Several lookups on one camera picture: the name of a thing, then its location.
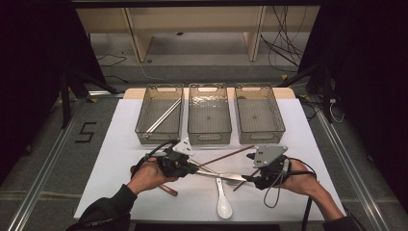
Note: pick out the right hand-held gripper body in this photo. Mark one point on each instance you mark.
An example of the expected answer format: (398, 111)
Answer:
(271, 166)

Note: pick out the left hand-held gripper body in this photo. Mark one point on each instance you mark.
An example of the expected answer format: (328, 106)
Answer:
(174, 165)

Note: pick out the brown chopstick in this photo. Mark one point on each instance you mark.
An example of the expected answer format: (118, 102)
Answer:
(224, 156)
(239, 186)

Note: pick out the grey transparent storage bin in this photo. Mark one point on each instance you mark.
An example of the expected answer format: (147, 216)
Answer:
(208, 136)
(160, 136)
(260, 136)

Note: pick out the steel table knife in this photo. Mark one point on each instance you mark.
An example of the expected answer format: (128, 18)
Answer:
(224, 175)

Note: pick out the brown wooden utensil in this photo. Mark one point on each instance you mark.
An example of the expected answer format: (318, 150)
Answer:
(170, 191)

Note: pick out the white ceramic spoon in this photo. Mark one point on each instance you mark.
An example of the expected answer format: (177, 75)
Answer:
(224, 208)

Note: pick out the white chopstick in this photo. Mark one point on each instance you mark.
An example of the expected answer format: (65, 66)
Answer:
(165, 118)
(163, 115)

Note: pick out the person's left hand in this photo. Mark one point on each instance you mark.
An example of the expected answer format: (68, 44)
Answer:
(147, 178)

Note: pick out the person's right hand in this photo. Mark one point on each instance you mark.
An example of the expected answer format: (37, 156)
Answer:
(301, 179)

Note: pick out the black tripod stand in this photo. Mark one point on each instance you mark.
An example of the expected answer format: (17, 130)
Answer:
(327, 96)
(65, 102)

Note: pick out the light wooden shelf unit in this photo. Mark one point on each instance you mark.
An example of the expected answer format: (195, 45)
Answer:
(192, 22)

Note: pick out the black curtain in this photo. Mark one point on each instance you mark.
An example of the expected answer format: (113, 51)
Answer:
(32, 64)
(369, 64)

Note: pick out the aluminium floor rail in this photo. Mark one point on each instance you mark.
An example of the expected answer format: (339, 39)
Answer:
(352, 166)
(38, 189)

